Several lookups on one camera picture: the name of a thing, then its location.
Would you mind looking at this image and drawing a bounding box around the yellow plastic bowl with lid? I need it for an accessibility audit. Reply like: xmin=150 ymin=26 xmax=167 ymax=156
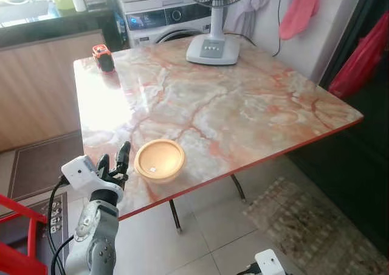
xmin=134 ymin=139 xmax=186 ymax=183

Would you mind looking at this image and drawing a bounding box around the brown floor mat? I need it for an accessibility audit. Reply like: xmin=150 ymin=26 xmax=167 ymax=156
xmin=7 ymin=131 xmax=86 ymax=203

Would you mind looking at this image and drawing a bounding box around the white power strip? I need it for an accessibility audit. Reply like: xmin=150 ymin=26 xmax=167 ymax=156
xmin=41 ymin=195 xmax=66 ymax=234

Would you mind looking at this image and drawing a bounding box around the black metal table leg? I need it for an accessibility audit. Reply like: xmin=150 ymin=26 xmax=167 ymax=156
xmin=169 ymin=199 xmax=182 ymax=234
xmin=230 ymin=174 xmax=249 ymax=204

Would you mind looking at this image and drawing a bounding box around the small orange black device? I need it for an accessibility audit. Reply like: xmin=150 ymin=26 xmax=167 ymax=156
xmin=92 ymin=44 xmax=116 ymax=74

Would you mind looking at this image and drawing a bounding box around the wooden cabinet with black counter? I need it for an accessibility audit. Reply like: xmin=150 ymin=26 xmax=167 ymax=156
xmin=0 ymin=7 xmax=125 ymax=153

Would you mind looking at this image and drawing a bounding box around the marble top table red edge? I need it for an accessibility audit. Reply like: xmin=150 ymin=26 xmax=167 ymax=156
xmin=73 ymin=37 xmax=364 ymax=234

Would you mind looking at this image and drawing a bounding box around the white standing fan black grille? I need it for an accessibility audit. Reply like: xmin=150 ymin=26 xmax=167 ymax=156
xmin=179 ymin=0 xmax=261 ymax=66

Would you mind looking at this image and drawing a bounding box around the grey front-load washing machine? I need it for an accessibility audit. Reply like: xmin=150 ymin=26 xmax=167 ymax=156
xmin=115 ymin=0 xmax=213 ymax=47

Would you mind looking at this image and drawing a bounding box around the red bag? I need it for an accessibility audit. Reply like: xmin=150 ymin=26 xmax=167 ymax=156
xmin=327 ymin=10 xmax=389 ymax=100

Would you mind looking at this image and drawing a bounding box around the beige patterned rug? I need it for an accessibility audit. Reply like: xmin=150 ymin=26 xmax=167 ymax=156
xmin=243 ymin=176 xmax=389 ymax=275

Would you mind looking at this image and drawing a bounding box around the lavender hanging cloth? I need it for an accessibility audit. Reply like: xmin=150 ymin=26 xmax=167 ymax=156
xmin=240 ymin=0 xmax=305 ymax=35

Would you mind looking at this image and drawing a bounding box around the pink hanging cloth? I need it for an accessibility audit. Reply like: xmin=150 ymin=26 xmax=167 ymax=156
xmin=278 ymin=0 xmax=322 ymax=41

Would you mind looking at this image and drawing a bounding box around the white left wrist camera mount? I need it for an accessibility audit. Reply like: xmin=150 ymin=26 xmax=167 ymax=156
xmin=61 ymin=155 xmax=124 ymax=203

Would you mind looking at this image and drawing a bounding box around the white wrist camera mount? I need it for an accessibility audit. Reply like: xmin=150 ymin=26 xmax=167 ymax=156
xmin=254 ymin=249 xmax=286 ymax=275
xmin=61 ymin=155 xmax=124 ymax=203

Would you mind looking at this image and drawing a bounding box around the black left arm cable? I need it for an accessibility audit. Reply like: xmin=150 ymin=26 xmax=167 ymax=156
xmin=47 ymin=176 xmax=75 ymax=275

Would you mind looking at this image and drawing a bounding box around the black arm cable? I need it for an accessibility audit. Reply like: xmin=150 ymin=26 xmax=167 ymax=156
xmin=236 ymin=264 xmax=259 ymax=275
xmin=47 ymin=176 xmax=75 ymax=275

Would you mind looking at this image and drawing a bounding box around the red metal frame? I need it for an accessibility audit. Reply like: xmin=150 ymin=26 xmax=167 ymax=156
xmin=0 ymin=193 xmax=48 ymax=275

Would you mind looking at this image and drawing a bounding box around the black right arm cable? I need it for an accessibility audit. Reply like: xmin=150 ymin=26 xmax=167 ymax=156
xmin=236 ymin=264 xmax=259 ymax=275

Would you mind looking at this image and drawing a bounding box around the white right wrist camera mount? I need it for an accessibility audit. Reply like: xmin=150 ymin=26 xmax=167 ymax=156
xmin=254 ymin=249 xmax=286 ymax=275

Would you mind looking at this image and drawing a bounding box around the black fan power cable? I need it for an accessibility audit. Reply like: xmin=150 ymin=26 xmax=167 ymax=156
xmin=240 ymin=0 xmax=287 ymax=58

